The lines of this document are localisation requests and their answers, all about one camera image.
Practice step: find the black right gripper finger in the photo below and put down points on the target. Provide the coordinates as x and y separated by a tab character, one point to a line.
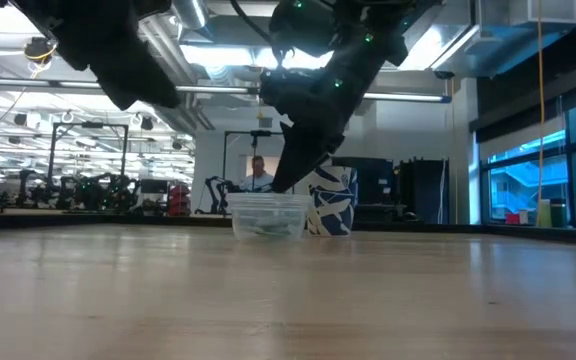
300	160

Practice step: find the green stevia packet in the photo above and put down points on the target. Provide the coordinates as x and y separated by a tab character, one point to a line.
268	231

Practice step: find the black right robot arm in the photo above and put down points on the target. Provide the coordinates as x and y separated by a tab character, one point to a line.
368	25

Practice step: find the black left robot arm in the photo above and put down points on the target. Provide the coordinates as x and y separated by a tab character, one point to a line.
68	30

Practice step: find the red stacked bins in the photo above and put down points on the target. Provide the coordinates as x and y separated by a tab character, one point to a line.
180	200

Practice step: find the person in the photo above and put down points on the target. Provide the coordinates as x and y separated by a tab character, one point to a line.
258	177

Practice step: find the blue white paper cup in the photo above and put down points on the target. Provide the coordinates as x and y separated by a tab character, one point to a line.
335	200

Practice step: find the clear round plastic container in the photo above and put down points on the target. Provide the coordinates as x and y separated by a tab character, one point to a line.
268	212

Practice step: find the long tube light bar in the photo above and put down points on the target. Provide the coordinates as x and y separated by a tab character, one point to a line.
408	96

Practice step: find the background black robot arms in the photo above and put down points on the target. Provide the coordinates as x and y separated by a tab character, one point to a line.
88	192

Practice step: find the black cabinet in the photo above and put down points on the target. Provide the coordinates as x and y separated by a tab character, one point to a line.
418	190

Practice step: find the small red box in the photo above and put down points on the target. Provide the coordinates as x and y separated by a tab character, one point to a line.
512	218

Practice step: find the large glass window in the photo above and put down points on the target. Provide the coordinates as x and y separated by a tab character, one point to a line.
533	185

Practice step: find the light green bottle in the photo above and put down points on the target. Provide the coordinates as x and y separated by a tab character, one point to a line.
544	214

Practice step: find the dark green bottle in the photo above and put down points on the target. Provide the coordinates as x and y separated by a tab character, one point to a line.
558	214

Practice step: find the black robot station frame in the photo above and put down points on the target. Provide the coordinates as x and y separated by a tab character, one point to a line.
240	133
88	125

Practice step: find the ceiling security camera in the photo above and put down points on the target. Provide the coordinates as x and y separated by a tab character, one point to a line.
443	74

